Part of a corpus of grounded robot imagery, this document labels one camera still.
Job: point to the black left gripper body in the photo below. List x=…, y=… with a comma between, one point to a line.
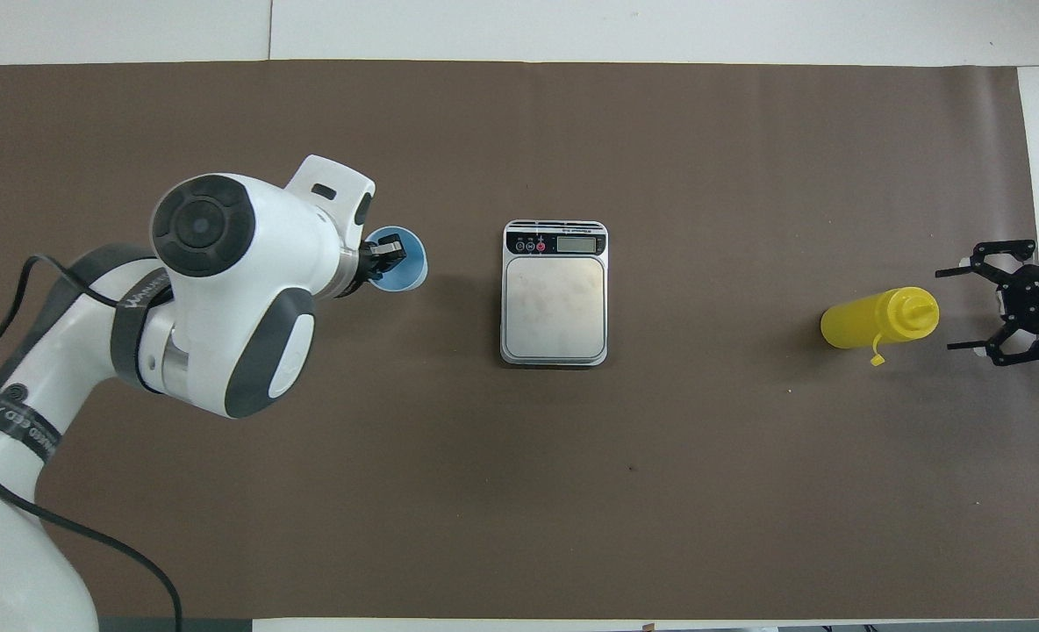
x=364, y=268

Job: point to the light blue plastic cup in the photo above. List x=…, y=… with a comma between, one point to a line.
x=405, y=274

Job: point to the yellow squeeze bottle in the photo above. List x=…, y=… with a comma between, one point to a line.
x=879, y=320

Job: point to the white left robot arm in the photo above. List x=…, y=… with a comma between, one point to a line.
x=221, y=290

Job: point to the silver digital kitchen scale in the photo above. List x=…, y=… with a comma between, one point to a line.
x=555, y=307

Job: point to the brown paper table mat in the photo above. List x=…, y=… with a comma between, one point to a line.
x=572, y=483

